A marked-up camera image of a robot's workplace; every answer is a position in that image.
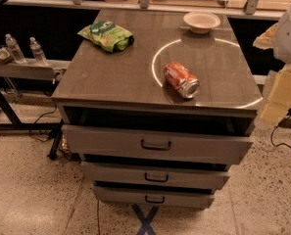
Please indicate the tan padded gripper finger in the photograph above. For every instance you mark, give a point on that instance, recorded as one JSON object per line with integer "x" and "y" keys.
{"x": 265, "y": 40}
{"x": 279, "y": 98}

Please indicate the grey top drawer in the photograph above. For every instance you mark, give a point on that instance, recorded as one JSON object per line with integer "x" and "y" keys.
{"x": 156, "y": 145}

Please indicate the grey drawer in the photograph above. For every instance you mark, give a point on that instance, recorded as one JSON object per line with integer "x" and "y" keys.
{"x": 151, "y": 175}
{"x": 156, "y": 198}
{"x": 156, "y": 145}

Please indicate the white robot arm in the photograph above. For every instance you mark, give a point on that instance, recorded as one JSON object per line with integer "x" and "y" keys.
{"x": 278, "y": 38}

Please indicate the grey drawer cabinet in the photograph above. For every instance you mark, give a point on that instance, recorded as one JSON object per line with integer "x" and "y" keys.
{"x": 128, "y": 90}

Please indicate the grey middle drawer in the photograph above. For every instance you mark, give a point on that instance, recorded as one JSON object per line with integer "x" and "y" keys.
{"x": 151, "y": 175}

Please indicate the grey bottom drawer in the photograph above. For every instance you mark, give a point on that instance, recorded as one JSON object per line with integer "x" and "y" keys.
{"x": 156, "y": 198}

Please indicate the white bowl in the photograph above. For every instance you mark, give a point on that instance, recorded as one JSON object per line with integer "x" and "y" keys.
{"x": 201, "y": 23}

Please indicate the red soda can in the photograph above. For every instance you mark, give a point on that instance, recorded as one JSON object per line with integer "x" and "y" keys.
{"x": 181, "y": 80}

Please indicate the green chip bag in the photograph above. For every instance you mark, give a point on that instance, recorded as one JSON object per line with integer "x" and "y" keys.
{"x": 108, "y": 35}

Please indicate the blue tape cross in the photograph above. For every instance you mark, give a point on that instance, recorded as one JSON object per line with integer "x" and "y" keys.
{"x": 145, "y": 220}

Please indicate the clear water bottle right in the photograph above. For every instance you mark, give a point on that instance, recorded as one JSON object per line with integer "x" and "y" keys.
{"x": 37, "y": 52}

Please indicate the clear water bottle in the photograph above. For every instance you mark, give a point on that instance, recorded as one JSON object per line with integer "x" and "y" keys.
{"x": 37, "y": 52}
{"x": 14, "y": 48}

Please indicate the grey side bench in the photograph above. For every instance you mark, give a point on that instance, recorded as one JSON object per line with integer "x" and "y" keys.
{"x": 31, "y": 70}

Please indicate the clear water bottle left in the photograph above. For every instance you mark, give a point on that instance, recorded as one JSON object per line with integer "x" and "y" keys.
{"x": 14, "y": 48}

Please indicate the small dark basket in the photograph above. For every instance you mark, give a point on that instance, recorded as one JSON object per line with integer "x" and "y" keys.
{"x": 1, "y": 54}

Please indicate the grey back counter rail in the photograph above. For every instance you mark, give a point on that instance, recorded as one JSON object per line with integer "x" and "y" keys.
{"x": 145, "y": 0}

